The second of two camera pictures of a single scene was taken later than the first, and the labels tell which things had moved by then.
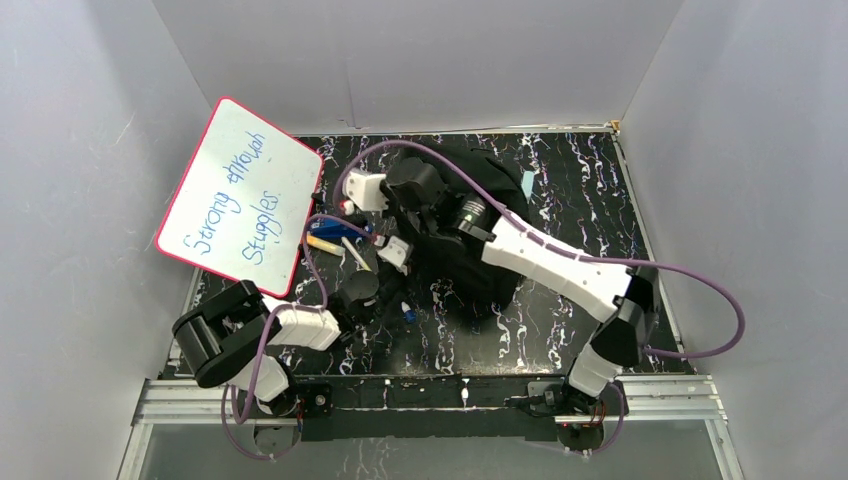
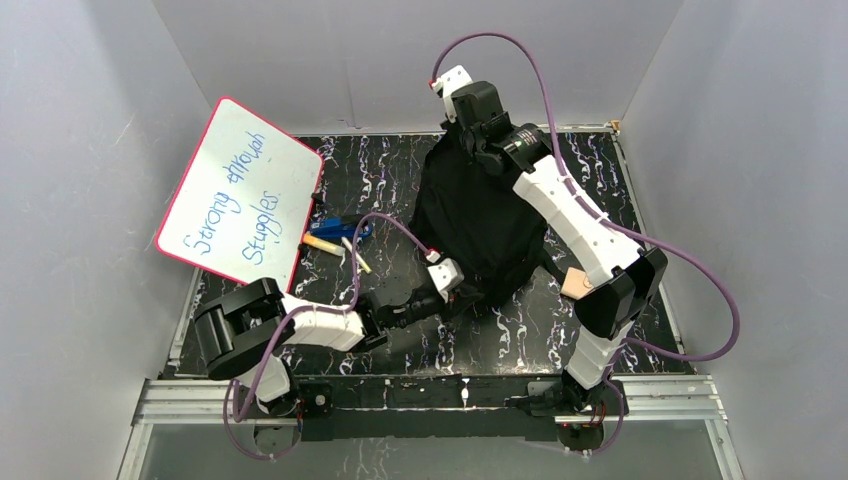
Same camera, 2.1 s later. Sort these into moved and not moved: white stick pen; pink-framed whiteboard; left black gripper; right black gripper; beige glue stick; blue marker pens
Moved: right black gripper; left black gripper
Not moved: beige glue stick; pink-framed whiteboard; white stick pen; blue marker pens
